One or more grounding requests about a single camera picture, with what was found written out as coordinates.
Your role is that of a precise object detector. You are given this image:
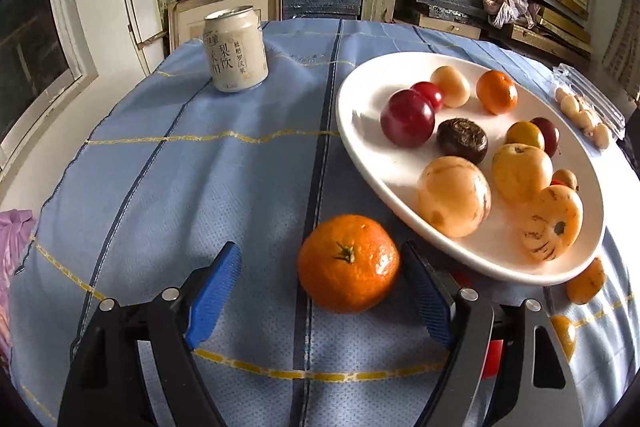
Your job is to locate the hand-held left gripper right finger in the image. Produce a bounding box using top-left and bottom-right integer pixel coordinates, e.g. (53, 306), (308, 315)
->
(401, 241), (583, 427)

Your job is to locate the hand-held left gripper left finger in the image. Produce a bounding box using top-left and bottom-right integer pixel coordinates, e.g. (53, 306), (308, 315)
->
(57, 241), (243, 427)

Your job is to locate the large orange tangerine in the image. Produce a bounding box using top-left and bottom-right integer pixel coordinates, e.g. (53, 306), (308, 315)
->
(297, 214), (401, 314)

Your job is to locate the large pale yellow pear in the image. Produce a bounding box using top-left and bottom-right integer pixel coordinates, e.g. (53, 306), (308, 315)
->
(417, 156), (492, 239)

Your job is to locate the white oval plate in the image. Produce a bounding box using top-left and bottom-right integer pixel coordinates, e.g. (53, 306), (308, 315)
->
(335, 52), (606, 285)

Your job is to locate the round yellow pear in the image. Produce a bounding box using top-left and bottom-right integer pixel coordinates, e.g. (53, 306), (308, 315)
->
(491, 143), (554, 206)

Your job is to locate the orange kumquat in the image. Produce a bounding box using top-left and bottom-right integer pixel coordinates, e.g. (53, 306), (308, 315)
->
(566, 257), (607, 306)
(549, 315), (577, 363)

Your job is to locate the brown water chestnut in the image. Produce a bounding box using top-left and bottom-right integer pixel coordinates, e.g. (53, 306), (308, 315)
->
(436, 118), (489, 165)

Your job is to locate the large dark red plum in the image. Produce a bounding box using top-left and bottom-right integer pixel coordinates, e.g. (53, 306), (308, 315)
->
(380, 89), (436, 148)

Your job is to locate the yellow orange tomato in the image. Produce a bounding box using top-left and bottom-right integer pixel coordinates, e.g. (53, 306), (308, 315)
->
(505, 121), (545, 150)

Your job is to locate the small dark red plum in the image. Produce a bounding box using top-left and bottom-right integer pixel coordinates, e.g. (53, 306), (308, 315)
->
(530, 117), (561, 158)

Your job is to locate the small spotted yellow pear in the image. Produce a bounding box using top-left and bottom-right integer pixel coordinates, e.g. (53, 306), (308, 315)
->
(430, 66), (471, 108)

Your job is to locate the small orange tangerine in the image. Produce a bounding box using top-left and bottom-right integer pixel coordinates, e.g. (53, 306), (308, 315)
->
(475, 70), (518, 116)

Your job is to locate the blue striped tablecloth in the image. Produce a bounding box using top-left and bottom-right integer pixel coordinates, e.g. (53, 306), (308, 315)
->
(10, 19), (640, 427)

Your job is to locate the streaked yellow pear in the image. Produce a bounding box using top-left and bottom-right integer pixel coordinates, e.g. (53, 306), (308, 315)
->
(520, 185), (584, 263)

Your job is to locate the small brown longan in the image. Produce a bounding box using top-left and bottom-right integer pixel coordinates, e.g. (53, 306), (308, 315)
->
(552, 169), (579, 192)

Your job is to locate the pink cloth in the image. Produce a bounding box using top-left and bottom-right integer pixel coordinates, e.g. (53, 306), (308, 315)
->
(0, 209), (36, 373)

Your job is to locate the row of beige longans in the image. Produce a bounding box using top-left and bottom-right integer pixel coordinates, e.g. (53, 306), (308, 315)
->
(555, 87), (612, 151)

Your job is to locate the white beverage can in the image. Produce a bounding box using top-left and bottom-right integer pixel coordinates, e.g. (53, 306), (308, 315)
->
(203, 5), (269, 94)

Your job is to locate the clear plastic container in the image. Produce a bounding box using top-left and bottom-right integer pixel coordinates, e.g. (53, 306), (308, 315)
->
(552, 63), (627, 140)

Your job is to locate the white framed window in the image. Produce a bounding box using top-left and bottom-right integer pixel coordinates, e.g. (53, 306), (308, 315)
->
(0, 0), (96, 168)

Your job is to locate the pink plastic bag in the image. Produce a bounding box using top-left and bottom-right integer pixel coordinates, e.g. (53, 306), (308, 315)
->
(475, 0), (541, 29)

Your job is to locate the brick pattern curtain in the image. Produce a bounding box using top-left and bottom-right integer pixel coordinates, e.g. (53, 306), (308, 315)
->
(600, 0), (640, 92)

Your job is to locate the beige picture frame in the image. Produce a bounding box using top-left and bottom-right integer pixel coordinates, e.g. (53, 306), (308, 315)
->
(167, 0), (283, 52)

